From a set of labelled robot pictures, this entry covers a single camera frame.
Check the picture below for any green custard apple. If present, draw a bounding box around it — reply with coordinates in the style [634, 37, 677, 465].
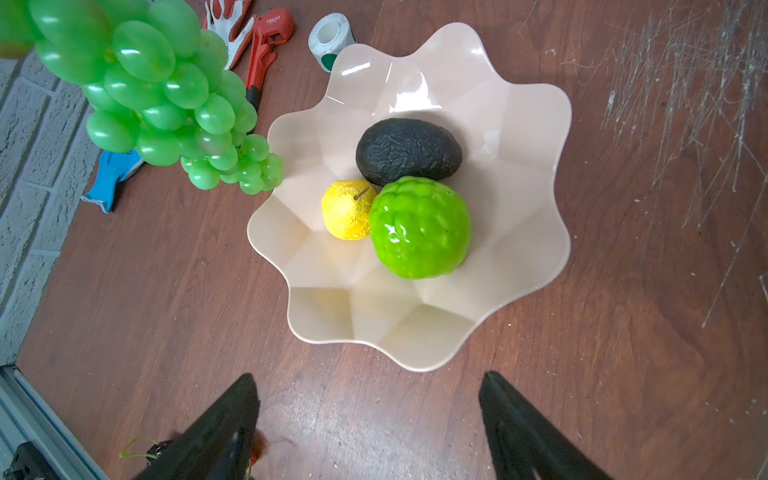
[369, 176, 472, 280]

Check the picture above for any green grape bunch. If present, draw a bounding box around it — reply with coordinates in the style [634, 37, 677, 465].
[1, 1, 284, 195]

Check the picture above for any dark avocado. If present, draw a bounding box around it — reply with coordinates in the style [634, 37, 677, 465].
[355, 118, 463, 186]

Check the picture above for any pink wavy fruit bowl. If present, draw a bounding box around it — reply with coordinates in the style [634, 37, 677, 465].
[247, 22, 572, 372]

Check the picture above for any red white work glove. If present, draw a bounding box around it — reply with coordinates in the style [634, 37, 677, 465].
[203, 0, 254, 69]

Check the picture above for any blue work glove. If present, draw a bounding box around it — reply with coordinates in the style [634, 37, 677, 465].
[80, 150, 144, 214]

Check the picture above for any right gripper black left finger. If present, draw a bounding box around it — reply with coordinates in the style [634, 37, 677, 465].
[137, 373, 260, 480]

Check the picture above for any white tape roll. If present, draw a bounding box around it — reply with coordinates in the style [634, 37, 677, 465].
[308, 13, 357, 73]

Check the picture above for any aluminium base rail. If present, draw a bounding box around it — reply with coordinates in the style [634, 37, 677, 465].
[1, 366, 107, 479]

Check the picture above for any yellow lemon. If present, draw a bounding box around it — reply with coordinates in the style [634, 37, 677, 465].
[321, 179, 378, 241]

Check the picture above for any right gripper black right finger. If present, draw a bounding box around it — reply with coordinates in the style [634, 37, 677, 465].
[478, 371, 609, 479]

